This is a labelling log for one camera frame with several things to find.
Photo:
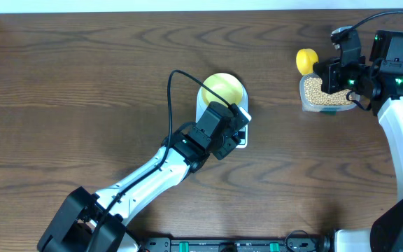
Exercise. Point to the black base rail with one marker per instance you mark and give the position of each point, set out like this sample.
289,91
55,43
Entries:
296,243

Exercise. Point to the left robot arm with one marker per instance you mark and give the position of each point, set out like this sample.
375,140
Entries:
98,221

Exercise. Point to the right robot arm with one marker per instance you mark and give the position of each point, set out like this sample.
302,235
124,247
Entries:
381,82

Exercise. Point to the clear plastic container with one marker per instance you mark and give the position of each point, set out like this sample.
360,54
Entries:
306,106

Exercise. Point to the white digital kitchen scale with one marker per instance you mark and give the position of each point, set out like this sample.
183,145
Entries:
204,97

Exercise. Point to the pale yellow bowl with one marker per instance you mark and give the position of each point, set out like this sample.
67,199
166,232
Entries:
226,86

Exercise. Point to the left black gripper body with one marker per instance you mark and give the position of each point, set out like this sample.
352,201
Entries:
232,136

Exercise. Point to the soybeans in container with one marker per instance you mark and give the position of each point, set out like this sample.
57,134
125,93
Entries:
312,89

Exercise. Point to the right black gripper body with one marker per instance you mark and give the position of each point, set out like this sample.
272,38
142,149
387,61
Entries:
348,77

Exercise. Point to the yellow measuring scoop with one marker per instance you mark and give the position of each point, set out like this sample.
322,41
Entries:
305,59

